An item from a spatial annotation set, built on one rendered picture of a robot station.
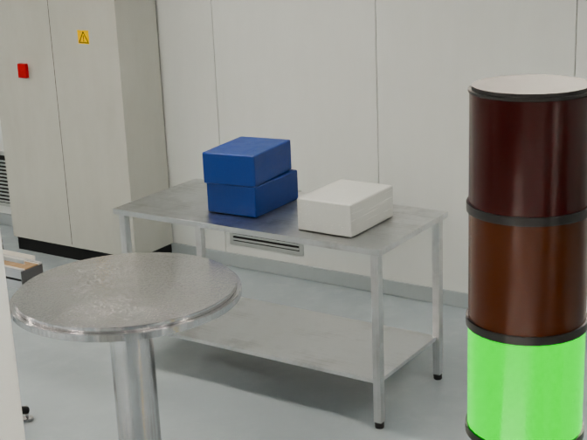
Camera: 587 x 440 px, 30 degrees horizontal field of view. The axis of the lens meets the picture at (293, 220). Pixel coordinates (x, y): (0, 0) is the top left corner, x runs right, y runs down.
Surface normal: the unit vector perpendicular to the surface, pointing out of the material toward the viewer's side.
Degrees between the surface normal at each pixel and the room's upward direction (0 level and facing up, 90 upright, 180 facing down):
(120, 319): 0
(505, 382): 90
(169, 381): 0
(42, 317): 0
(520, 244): 90
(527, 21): 90
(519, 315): 90
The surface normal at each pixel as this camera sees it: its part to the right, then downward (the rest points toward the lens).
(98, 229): -0.55, 0.25
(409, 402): -0.04, -0.96
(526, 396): -0.19, 0.29
